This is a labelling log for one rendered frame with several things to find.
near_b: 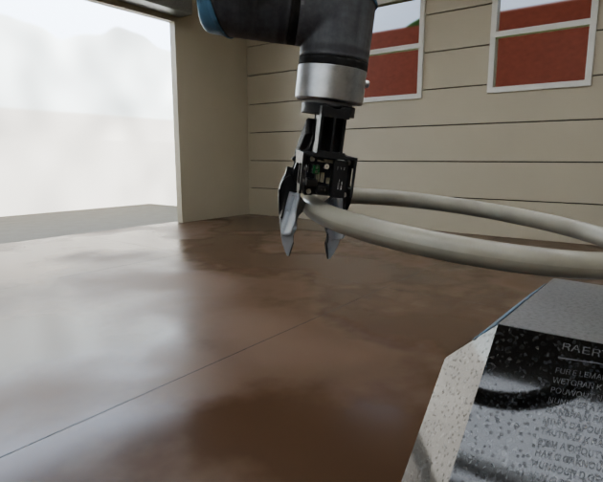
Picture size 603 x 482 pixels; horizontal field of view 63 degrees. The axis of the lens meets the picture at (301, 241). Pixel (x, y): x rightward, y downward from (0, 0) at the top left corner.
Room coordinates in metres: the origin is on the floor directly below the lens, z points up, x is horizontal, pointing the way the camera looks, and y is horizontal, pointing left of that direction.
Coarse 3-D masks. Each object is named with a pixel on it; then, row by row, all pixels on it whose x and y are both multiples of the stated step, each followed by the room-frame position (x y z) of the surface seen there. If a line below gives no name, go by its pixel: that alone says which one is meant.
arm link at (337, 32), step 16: (304, 0) 0.62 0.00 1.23; (320, 0) 0.62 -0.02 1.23; (336, 0) 0.63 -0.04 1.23; (352, 0) 0.63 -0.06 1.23; (368, 0) 0.64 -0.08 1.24; (304, 16) 0.63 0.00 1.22; (320, 16) 0.63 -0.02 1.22; (336, 16) 0.63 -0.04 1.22; (352, 16) 0.63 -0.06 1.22; (368, 16) 0.64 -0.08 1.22; (304, 32) 0.64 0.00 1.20; (320, 32) 0.63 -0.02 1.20; (336, 32) 0.63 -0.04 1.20; (352, 32) 0.63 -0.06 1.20; (368, 32) 0.65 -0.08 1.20; (304, 48) 0.65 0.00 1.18; (320, 48) 0.63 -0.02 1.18; (336, 48) 0.63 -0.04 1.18; (352, 48) 0.63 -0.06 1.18; (368, 48) 0.66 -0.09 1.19; (336, 64) 0.63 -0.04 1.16; (352, 64) 0.64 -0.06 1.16
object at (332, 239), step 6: (330, 198) 0.70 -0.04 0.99; (336, 198) 0.68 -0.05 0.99; (330, 204) 0.70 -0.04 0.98; (336, 204) 0.68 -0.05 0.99; (342, 204) 0.70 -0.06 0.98; (324, 228) 0.71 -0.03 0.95; (330, 234) 0.70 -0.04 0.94; (336, 234) 0.69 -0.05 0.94; (342, 234) 0.66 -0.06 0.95; (330, 240) 0.70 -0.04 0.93; (336, 240) 0.70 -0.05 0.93; (324, 246) 0.71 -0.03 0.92; (330, 246) 0.70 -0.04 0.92; (336, 246) 0.70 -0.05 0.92; (330, 252) 0.70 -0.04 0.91
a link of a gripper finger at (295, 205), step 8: (288, 200) 0.69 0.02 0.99; (296, 200) 0.67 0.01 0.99; (288, 208) 0.69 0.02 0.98; (296, 208) 0.67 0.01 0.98; (288, 216) 0.69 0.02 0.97; (296, 216) 0.69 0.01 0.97; (280, 224) 0.69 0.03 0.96; (288, 224) 0.67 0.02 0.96; (296, 224) 0.69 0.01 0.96; (280, 232) 0.69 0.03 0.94; (288, 232) 0.66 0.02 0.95; (288, 240) 0.69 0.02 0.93; (288, 248) 0.69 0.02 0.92
